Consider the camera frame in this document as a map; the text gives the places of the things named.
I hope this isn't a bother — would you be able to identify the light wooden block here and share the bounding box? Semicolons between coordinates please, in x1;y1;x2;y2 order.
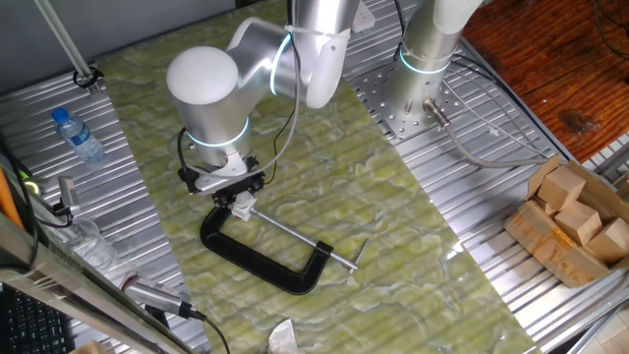
587;217;629;265
553;200;603;247
537;166;587;212

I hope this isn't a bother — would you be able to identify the empty clear plastic cup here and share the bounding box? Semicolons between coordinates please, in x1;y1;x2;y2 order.
58;218;120;274

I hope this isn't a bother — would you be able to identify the orange handle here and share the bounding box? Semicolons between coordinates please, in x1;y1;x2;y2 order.
0;166;25;230

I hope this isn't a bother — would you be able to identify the thick black cable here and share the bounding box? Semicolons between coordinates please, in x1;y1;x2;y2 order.
0;142;40;270

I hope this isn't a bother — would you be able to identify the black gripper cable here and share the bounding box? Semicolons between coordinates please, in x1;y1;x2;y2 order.
262;29;304;187

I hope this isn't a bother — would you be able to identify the crumpled white tissue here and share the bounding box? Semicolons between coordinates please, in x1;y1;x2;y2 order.
267;318;306;354

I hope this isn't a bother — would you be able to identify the black camera cable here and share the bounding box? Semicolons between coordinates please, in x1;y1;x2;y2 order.
189;309;232;354

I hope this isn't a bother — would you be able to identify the green marble pattern mat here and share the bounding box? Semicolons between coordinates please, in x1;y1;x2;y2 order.
96;0;542;354

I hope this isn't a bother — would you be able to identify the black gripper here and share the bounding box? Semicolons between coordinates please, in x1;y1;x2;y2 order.
211;171;266;210

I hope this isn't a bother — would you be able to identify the black base cable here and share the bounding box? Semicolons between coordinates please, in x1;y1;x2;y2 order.
390;0;408;63

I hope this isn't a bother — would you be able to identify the silver camera on black clamp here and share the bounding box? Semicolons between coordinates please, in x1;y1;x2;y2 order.
52;175;83;218

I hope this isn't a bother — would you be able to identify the black keyboard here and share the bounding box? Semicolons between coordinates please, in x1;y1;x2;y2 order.
0;284;76;354

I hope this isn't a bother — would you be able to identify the water bottle with blue cap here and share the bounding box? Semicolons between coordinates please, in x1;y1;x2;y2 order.
51;106;106;164

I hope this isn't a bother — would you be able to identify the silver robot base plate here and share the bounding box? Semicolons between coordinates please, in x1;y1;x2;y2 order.
352;63;468;141

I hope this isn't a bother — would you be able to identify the white power strip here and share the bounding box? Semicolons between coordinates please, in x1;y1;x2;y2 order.
351;0;376;34

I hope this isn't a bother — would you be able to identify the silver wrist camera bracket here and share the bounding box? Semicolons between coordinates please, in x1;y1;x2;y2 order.
176;151;266;197

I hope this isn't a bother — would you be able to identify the aluminium frame rail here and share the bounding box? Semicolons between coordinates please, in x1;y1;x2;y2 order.
0;210;198;354

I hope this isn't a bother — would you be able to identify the ribbed silver camera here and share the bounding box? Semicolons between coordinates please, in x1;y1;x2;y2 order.
121;274;207;322

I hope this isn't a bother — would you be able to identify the brown cardboard box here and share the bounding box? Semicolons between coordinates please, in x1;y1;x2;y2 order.
502;152;629;289

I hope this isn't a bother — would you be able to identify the grey base hose cable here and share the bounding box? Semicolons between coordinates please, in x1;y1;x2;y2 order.
423;97;549;169

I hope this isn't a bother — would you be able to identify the black C-clamp with steel screw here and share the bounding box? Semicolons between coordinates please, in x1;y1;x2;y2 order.
200;204;371;297

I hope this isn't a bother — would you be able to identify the slanted aluminium pole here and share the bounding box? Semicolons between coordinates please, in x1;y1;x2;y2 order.
32;0;102;95

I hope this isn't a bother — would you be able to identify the white lamp socket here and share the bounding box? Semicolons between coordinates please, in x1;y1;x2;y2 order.
230;201;260;222

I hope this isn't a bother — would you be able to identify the black cable ring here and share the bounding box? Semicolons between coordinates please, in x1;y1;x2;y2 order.
72;66;105;90

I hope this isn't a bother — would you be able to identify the small cardboard box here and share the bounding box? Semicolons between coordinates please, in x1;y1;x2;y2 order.
68;339;108;354

